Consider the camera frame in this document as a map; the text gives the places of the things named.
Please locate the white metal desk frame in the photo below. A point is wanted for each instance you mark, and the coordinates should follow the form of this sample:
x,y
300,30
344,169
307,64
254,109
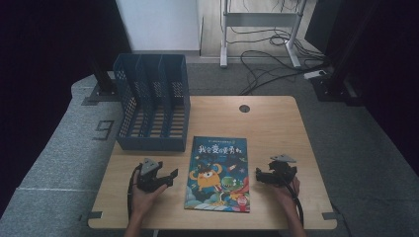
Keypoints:
x,y
260,19

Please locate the person's left hand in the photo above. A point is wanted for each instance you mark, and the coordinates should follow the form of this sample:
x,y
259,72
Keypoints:
x,y
145,199

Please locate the black metal stand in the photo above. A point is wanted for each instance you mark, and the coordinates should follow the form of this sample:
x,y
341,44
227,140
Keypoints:
x,y
336,79
104,82

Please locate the person's right hand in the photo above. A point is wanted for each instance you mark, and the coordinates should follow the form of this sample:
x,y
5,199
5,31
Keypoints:
x,y
287,194

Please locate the white panel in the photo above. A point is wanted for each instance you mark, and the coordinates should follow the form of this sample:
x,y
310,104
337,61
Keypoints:
x,y
161,23

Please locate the grey tape piece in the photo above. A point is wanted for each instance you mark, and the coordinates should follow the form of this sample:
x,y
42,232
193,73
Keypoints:
x,y
93,215

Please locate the blue perforated file rack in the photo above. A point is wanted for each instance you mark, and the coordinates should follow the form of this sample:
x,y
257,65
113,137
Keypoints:
x,y
153,108

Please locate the blue cartoon picture book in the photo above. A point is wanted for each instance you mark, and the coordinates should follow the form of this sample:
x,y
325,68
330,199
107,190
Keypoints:
x,y
217,174

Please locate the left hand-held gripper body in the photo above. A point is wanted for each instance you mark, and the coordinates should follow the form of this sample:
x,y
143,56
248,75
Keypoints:
x,y
149,179

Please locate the grey felt mat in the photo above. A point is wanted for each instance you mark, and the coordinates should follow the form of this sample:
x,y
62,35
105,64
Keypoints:
x,y
46,158

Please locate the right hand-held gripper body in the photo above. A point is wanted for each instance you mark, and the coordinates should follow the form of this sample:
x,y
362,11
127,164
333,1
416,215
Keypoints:
x,y
282,169

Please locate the white power strip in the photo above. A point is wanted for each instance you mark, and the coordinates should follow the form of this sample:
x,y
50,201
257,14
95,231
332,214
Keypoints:
x,y
314,74

